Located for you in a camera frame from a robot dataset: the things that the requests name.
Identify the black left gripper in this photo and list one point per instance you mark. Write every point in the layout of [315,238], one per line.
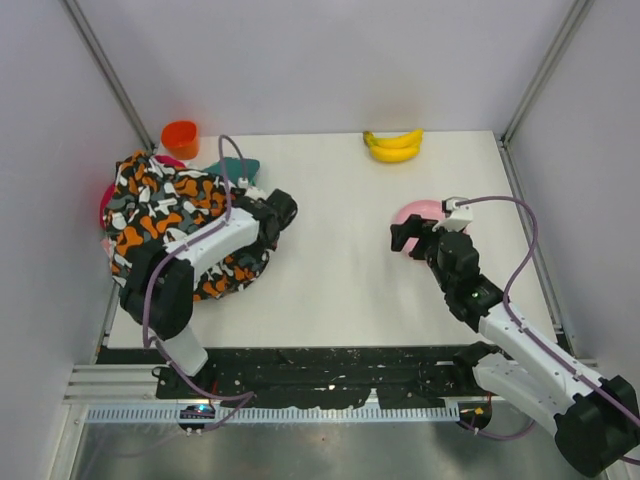
[285,208]

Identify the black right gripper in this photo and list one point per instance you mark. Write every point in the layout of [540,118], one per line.
[417,239]

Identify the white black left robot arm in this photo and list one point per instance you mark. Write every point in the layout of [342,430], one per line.
[224,256]

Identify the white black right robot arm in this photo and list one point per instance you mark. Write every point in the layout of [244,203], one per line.
[594,421]

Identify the teal green cloth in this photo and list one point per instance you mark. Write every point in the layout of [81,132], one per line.
[238,168]

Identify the magenta pink cloth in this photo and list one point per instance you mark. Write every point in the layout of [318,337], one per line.
[164,159]

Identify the pink plastic bowl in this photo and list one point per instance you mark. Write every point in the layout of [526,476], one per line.
[431,209]

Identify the yellow banana bunch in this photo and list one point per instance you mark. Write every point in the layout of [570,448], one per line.
[394,149]

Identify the orange plastic cup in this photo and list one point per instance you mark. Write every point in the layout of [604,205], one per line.
[181,139]

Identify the camouflage orange black shorts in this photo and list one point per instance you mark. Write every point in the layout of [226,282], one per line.
[153,200]

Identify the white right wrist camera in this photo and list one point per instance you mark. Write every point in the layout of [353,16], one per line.
[457,215]

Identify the black mounting base plate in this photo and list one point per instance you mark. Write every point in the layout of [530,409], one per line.
[307,378]

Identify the white slotted cable duct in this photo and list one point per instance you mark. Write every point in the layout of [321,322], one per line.
[183,414]

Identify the left aluminium frame post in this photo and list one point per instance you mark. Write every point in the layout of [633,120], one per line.
[101,60]

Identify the aluminium frame post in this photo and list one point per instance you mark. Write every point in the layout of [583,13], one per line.
[560,42]
[101,60]

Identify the right aluminium frame post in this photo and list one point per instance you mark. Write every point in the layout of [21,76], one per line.
[560,42]

